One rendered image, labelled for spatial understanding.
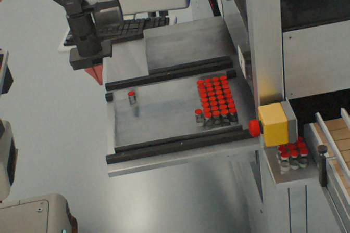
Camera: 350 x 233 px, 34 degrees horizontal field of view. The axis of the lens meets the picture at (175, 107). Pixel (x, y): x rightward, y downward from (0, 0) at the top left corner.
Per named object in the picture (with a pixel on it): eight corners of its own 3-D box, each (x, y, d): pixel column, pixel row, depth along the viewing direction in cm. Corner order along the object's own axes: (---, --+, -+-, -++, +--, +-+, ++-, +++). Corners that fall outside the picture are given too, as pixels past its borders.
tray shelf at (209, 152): (238, 18, 202) (237, 14, 201) (291, 143, 146) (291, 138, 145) (106, 43, 203) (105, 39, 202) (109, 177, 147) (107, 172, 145)
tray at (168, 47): (240, 20, 197) (239, 11, 195) (257, 59, 177) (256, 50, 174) (145, 38, 198) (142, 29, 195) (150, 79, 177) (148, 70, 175)
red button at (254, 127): (263, 127, 136) (262, 114, 133) (267, 138, 132) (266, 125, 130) (248, 130, 136) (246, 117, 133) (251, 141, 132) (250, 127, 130)
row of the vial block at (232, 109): (227, 87, 167) (226, 75, 164) (239, 125, 152) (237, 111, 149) (220, 89, 167) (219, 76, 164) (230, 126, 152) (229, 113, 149)
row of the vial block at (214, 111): (212, 90, 167) (210, 77, 164) (222, 128, 152) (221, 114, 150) (205, 91, 167) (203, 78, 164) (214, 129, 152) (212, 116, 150)
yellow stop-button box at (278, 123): (288, 123, 138) (287, 100, 133) (296, 142, 132) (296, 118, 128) (258, 129, 138) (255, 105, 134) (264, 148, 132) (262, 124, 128)
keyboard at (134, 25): (169, 19, 222) (168, 13, 221) (166, 37, 211) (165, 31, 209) (72, 28, 228) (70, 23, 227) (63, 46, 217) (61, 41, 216)
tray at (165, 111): (226, 80, 170) (225, 70, 168) (243, 134, 149) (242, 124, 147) (115, 100, 170) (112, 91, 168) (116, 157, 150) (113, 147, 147)
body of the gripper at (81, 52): (112, 59, 134) (104, 32, 130) (71, 68, 135) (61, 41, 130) (112, 46, 140) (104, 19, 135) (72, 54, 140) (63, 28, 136)
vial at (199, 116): (203, 120, 156) (201, 107, 153) (204, 126, 154) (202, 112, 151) (196, 122, 156) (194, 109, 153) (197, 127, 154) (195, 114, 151)
